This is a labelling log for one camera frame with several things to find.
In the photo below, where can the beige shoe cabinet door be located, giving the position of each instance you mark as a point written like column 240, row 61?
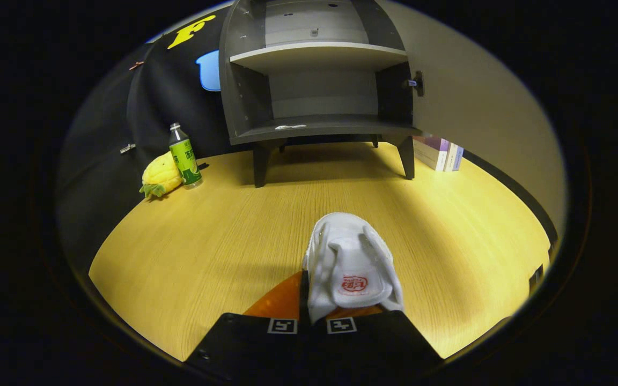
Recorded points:
column 475, row 96

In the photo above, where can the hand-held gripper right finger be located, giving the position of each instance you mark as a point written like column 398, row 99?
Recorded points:
column 373, row 343

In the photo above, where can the red clip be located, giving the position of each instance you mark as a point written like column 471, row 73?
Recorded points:
column 136, row 65

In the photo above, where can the green drink bottle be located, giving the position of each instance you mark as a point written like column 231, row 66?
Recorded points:
column 184, row 158

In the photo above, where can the silver clip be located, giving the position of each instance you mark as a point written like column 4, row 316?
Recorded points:
column 127, row 148

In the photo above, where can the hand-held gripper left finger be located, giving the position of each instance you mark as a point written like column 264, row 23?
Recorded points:
column 255, row 343

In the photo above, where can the yellow pineapple plush toy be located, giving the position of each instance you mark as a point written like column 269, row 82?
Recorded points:
column 160, row 174

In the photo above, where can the grey shoe cabinet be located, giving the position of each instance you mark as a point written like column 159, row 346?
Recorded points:
column 319, row 126

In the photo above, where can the black backdrop cloth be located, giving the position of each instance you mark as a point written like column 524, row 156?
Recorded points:
column 153, row 102

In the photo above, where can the white canvas shoe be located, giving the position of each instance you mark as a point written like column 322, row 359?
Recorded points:
column 349, row 257

